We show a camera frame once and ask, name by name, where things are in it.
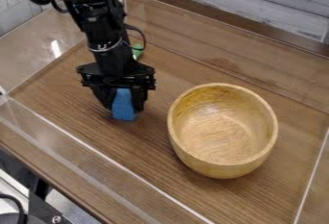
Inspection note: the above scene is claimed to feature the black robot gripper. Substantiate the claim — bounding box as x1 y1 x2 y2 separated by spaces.
76 46 155 112

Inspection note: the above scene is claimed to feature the black metal table frame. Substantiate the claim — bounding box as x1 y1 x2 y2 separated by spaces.
0 149 73 224

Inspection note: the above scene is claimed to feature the clear acrylic tray wall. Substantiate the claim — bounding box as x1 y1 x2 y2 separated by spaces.
0 0 329 224

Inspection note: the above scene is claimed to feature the light brown wooden bowl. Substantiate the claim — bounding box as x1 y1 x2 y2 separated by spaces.
167 83 279 179

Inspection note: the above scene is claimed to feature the green and white marker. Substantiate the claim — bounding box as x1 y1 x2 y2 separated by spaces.
132 43 144 61

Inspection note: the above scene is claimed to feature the black cable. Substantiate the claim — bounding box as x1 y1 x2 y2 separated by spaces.
0 191 30 224

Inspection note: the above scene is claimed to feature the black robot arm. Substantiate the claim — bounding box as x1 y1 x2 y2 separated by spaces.
29 0 155 112

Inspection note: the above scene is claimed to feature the blue rectangular block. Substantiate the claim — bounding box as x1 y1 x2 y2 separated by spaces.
112 88 136 121

